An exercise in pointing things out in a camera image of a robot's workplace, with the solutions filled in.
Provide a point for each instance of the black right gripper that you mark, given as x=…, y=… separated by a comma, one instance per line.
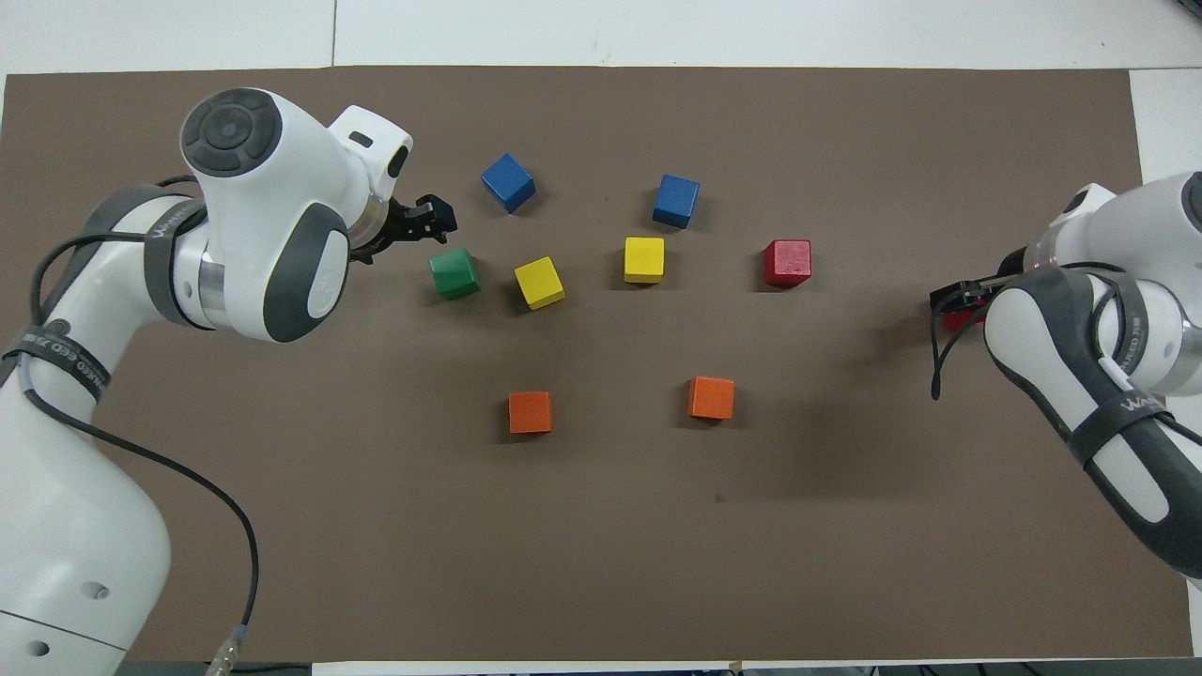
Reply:
x=1009, y=266

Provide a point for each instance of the yellow wooden block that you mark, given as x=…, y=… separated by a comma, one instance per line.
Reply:
x=644, y=259
x=539, y=283

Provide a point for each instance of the brown table mat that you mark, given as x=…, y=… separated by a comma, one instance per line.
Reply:
x=376, y=526

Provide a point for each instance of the blue wooden block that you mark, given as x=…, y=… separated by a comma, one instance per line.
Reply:
x=676, y=200
x=508, y=182

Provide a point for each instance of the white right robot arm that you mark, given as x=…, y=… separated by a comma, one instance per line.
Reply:
x=1061, y=338

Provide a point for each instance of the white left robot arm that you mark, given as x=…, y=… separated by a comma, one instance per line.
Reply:
x=263, y=188

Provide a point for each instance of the orange wooden block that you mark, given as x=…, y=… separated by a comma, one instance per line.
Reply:
x=530, y=412
x=711, y=397

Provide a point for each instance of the red wooden block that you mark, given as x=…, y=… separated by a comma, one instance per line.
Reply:
x=787, y=262
x=960, y=321

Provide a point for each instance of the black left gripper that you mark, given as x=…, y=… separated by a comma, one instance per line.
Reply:
x=390, y=225

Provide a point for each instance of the green wooden block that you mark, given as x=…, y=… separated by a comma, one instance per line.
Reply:
x=454, y=273

